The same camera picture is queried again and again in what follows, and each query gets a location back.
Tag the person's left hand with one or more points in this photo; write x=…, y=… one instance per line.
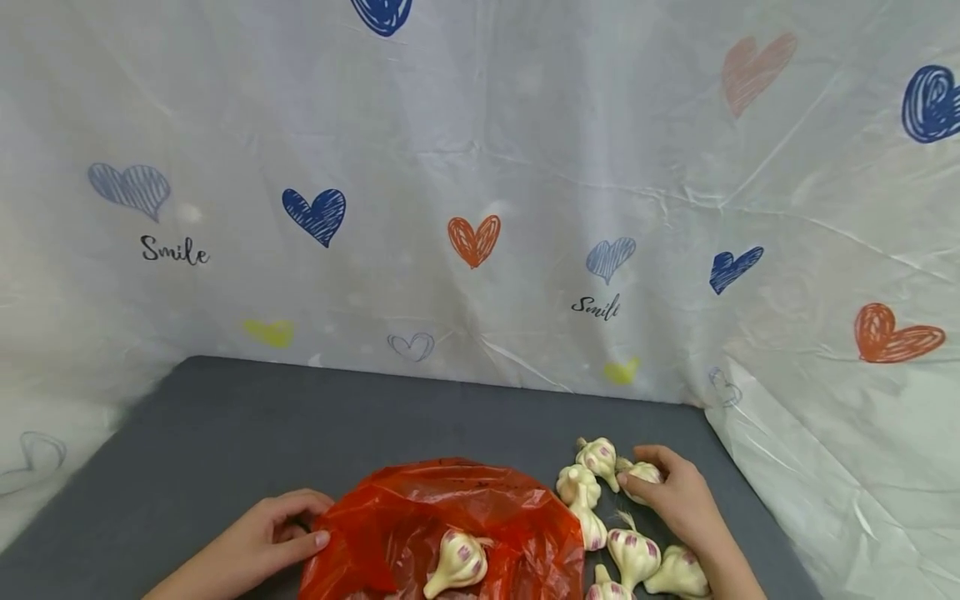
x=255, y=542

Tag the person's right hand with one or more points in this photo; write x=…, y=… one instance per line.
x=686, y=504

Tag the white purple garlic head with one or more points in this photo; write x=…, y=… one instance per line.
x=459, y=562
x=643, y=473

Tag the red plastic bag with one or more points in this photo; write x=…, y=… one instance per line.
x=397, y=525

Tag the person's left forearm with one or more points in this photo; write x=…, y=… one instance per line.
x=184, y=583

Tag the person's right forearm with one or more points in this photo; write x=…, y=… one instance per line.
x=731, y=571

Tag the pile of garlic bulbs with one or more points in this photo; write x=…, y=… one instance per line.
x=634, y=554

